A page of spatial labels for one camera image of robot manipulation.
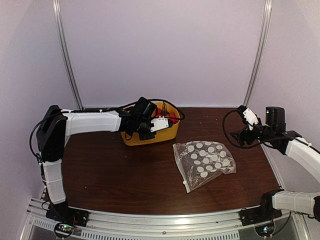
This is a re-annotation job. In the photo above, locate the left aluminium corner post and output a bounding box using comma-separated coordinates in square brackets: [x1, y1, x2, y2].
[52, 0, 84, 110]

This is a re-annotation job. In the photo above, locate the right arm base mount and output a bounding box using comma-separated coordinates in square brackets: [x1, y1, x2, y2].
[238, 206, 283, 226]

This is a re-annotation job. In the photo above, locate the clear polka dot zip bag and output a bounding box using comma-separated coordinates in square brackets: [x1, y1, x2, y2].
[172, 140, 236, 194]

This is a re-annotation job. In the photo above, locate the front aluminium rail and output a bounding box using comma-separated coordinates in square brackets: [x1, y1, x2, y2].
[18, 197, 311, 240]

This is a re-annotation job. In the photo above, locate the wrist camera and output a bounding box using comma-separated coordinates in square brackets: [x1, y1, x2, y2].
[237, 105, 259, 131]
[150, 116, 173, 133]

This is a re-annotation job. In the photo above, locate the yellow plastic basket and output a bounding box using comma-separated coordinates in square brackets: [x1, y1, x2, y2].
[120, 99, 185, 146]

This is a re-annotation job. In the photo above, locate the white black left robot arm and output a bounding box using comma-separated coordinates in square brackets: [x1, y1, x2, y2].
[36, 97, 169, 222]

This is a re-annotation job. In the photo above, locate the aluminium corner post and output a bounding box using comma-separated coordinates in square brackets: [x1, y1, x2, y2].
[243, 0, 273, 106]
[52, 0, 84, 110]

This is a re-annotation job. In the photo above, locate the right aluminium corner post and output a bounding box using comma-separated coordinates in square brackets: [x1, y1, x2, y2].
[243, 0, 273, 106]

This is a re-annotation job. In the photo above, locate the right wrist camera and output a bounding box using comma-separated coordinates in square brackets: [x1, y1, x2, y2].
[237, 105, 259, 131]

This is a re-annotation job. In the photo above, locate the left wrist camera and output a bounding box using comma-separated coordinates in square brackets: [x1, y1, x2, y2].
[150, 116, 173, 133]

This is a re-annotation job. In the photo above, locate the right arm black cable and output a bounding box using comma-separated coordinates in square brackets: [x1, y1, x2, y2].
[222, 109, 276, 150]

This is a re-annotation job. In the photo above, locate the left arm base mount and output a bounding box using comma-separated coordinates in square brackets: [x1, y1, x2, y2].
[45, 202, 89, 227]

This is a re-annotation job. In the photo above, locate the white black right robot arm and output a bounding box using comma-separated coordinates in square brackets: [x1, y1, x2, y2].
[222, 105, 320, 221]

